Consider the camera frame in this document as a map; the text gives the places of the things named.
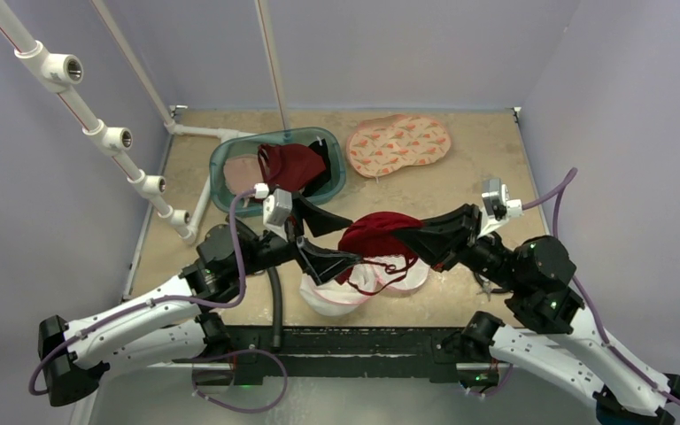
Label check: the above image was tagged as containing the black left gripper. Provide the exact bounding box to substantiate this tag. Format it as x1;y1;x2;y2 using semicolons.
234;192;362;282

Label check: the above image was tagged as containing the dark red garment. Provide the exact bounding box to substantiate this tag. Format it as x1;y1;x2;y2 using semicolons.
337;212;423;296

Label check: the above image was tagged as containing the round pink white laundry bag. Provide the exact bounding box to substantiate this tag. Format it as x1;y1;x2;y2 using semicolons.
298;256;430;317

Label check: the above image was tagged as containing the dark red bra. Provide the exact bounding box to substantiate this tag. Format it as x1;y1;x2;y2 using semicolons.
257;143;330;195

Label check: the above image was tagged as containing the pink bra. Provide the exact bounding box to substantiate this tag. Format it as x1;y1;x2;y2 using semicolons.
223;154;264;196

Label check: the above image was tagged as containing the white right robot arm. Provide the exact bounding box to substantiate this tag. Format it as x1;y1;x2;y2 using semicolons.
393;205;680;424

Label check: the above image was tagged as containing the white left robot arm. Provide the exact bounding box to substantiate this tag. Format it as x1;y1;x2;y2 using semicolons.
27;189;360;406

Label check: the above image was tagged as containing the black bra in basin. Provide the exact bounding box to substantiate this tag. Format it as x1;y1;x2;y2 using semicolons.
303;139;332;197

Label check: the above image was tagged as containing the white PVC pipe rack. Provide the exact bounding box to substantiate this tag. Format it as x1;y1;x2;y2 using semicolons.
0;0;294;246

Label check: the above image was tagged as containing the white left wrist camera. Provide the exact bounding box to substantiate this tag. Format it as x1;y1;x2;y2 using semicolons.
253;182;293;232

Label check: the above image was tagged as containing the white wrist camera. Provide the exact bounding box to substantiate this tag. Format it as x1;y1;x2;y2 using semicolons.
253;182;293;232
478;178;524;237

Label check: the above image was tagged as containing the black corrugated hose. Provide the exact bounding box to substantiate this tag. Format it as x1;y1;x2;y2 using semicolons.
267;267;285;350

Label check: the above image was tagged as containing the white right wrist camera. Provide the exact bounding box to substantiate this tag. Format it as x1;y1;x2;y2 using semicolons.
478;178;524;237

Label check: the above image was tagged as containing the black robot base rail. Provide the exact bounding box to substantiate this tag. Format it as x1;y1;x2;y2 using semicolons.
194;325;493;362

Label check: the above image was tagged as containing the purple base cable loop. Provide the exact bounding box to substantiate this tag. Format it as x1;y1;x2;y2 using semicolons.
190;349;290;415

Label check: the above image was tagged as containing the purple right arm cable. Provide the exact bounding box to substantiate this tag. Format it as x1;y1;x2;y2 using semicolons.
522;167;680;423

